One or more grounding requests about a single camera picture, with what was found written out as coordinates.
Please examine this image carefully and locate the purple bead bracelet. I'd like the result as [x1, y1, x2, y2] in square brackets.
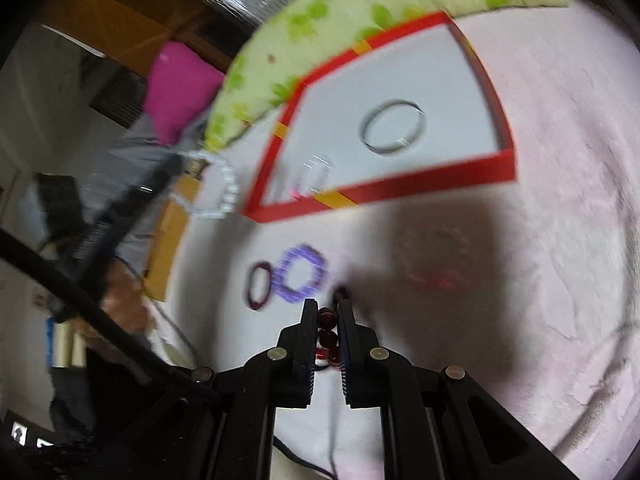
[274, 244, 328, 303]

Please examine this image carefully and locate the silver bangle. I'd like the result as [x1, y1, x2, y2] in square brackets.
[357, 97, 428, 157]

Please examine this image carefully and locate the pink blanket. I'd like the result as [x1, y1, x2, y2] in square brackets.
[160, 0, 640, 480]

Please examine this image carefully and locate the red-rimmed white tray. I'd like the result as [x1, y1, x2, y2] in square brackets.
[243, 10, 516, 223]

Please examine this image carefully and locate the green leaf print pillow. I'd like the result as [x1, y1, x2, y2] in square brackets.
[204, 0, 571, 151]

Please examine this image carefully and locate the thick black cable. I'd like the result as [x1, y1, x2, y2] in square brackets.
[0, 230, 221, 401]

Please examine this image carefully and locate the maroon hair tie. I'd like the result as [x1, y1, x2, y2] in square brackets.
[245, 261, 275, 311]

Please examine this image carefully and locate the grey cloth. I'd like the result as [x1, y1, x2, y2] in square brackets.
[100, 110, 211, 241]

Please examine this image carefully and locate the thin black cable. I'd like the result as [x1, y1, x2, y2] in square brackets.
[272, 435, 343, 480]

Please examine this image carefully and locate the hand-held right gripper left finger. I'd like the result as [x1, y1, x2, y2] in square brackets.
[115, 298, 321, 480]

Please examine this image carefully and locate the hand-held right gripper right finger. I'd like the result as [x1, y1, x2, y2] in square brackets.
[338, 299, 581, 480]

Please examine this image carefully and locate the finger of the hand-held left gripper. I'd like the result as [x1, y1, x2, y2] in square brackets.
[70, 155, 185, 281]

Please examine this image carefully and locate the clear pink bead bracelet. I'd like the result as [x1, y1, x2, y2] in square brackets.
[290, 155, 336, 198]

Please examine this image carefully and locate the orange lined board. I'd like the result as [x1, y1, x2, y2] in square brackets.
[45, 0, 211, 76]

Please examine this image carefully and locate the red bead bracelet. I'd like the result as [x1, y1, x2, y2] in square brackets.
[315, 306, 343, 373]

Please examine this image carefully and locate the person's left hand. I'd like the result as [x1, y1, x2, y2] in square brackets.
[100, 260, 153, 353]

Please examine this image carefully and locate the magenta pillow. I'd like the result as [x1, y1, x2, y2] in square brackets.
[144, 41, 227, 145]

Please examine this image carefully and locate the orange cardboard box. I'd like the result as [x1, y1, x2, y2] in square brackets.
[142, 175, 203, 303]

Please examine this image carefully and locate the white bead bracelet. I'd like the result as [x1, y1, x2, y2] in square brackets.
[167, 150, 240, 219]

